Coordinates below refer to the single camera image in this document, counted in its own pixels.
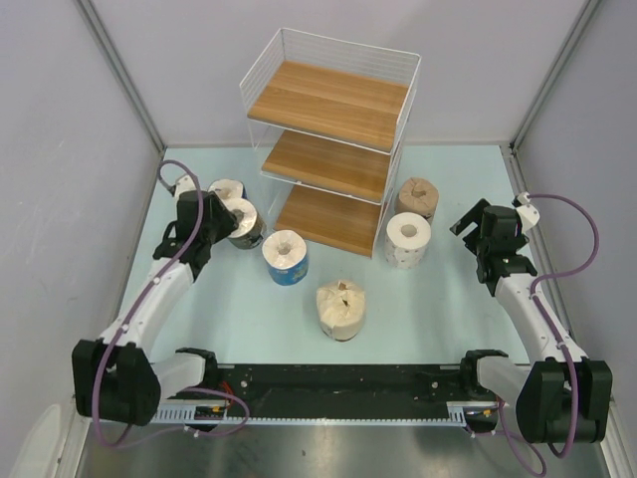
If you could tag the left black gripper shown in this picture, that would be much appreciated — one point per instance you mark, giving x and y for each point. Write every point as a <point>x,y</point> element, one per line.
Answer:
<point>226,218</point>

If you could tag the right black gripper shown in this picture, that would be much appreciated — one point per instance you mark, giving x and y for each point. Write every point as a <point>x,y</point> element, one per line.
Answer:
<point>474,215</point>

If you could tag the dark blue paper roll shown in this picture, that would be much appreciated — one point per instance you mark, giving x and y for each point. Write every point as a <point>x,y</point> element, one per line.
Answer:
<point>226,189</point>

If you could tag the black paper roll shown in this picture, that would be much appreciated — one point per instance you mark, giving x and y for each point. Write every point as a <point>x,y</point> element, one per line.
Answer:
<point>251,227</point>

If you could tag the light blue paper roll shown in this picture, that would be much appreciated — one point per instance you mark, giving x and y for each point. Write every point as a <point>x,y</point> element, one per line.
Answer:
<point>286,256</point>

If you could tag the beige paper roll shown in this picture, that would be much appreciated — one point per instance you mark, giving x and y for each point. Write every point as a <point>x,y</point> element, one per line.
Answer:
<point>341,308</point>

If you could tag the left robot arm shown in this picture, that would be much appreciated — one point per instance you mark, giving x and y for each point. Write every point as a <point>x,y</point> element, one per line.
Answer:
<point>114,378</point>

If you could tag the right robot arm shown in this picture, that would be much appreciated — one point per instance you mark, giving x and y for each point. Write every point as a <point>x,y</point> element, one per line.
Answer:
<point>565,396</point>

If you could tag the brown wrapped paper roll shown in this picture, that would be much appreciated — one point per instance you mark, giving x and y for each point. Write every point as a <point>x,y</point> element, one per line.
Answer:
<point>419,196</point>

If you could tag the white dotted paper roll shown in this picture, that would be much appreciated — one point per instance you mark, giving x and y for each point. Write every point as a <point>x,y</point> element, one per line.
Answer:
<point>407,236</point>

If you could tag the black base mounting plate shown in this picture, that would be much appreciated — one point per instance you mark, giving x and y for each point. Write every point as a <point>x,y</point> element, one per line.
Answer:
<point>324,384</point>

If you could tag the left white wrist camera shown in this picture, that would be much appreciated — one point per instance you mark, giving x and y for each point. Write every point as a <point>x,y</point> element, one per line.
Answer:
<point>183,184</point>

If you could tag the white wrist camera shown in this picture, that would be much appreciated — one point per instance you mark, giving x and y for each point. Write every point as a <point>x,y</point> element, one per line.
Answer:
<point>183,184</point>
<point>527,213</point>

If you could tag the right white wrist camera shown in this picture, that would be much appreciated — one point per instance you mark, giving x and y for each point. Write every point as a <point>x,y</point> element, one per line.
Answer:
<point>527,213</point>

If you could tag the white wire wooden shelf rack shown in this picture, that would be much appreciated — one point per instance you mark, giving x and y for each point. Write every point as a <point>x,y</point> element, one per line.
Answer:
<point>327,118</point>

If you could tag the grey slotted cable duct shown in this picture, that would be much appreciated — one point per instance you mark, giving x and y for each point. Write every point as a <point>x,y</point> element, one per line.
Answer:
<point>388,411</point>

